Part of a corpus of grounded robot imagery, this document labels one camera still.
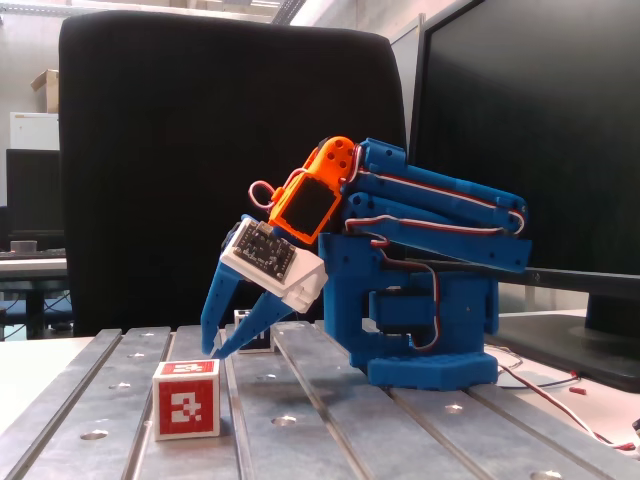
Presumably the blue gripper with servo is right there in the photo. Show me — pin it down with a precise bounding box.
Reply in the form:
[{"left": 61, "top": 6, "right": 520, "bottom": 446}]
[{"left": 201, "top": 214, "right": 302, "bottom": 360}]

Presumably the black cube with white marker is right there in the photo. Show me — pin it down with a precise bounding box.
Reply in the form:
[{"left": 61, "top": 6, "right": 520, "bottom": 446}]
[{"left": 233, "top": 308, "right": 275, "bottom": 355}]

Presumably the red cube with white marker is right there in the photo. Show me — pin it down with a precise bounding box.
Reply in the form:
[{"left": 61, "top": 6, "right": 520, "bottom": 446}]
[{"left": 152, "top": 358, "right": 222, "bottom": 442}]

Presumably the black fabric panel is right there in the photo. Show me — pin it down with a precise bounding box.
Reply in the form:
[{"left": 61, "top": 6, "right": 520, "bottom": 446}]
[{"left": 58, "top": 10, "right": 409, "bottom": 337}]

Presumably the dark keyboard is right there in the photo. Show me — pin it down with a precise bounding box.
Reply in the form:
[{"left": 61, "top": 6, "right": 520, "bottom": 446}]
[{"left": 0, "top": 249, "right": 68, "bottom": 260}]

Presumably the grey background desk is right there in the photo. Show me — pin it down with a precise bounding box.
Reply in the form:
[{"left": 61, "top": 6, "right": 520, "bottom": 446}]
[{"left": 0, "top": 257, "right": 70, "bottom": 341}]

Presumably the black background monitor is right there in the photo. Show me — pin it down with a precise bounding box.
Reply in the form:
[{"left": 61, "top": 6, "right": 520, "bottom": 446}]
[{"left": 5, "top": 148, "right": 65, "bottom": 236}]

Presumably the brown cardboard box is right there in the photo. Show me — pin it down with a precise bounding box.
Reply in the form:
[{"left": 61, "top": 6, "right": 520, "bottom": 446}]
[{"left": 30, "top": 68, "right": 60, "bottom": 114}]

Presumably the black Dell monitor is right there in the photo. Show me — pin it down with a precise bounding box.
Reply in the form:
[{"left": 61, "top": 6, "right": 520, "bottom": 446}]
[{"left": 407, "top": 0, "right": 640, "bottom": 394}]

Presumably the red white black servo cable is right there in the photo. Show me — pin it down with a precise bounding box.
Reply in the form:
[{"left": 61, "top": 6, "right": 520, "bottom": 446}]
[
  {"left": 344, "top": 214, "right": 445, "bottom": 355},
  {"left": 248, "top": 180, "right": 277, "bottom": 209}
]

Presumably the aluminium slotted base plate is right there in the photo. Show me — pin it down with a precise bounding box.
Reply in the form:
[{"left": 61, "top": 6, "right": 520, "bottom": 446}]
[{"left": 0, "top": 319, "right": 640, "bottom": 480}]

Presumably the loose red white cable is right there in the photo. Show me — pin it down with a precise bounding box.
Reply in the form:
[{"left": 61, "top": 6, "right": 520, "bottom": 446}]
[{"left": 497, "top": 363, "right": 640, "bottom": 451}]

